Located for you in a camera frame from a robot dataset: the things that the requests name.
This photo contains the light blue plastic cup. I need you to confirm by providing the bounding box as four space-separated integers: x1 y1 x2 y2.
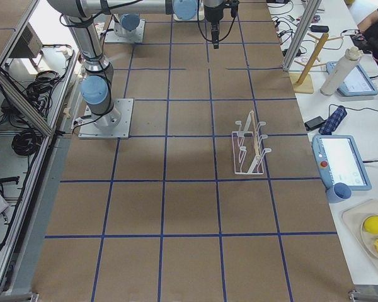
326 182 352 203

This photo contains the wooden mug tree stand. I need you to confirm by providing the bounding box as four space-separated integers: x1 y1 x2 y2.
289 33 342 94

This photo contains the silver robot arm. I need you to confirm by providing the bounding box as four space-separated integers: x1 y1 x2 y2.
49 1 239 130
113 0 200 36

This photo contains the black power adapter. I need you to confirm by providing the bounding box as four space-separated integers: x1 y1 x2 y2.
304 116 326 131

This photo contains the aluminium frame post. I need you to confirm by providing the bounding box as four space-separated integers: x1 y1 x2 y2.
282 0 321 72

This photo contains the white wire cup rack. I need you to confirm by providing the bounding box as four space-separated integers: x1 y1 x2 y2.
231 110 272 176

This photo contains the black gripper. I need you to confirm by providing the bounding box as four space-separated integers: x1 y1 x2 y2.
203 0 232 49

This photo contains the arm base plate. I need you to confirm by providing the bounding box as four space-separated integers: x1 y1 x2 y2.
105 19 145 44
78 99 134 139

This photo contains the white cylindrical bottle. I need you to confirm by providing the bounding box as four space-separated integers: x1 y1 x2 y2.
320 47 364 96

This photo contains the dark plaid folded umbrella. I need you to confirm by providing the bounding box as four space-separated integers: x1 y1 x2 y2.
319 106 347 135

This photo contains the yellow lemon toy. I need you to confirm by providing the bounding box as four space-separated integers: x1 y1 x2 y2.
363 215 378 235

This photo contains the coiled black cable bundle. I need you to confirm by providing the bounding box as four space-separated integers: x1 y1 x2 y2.
11 128 43 157

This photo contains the blue teach pendant tablet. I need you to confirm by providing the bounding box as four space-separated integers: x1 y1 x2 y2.
311 135 372 191

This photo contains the beige plate tray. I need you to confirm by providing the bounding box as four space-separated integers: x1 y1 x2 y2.
341 199 378 260

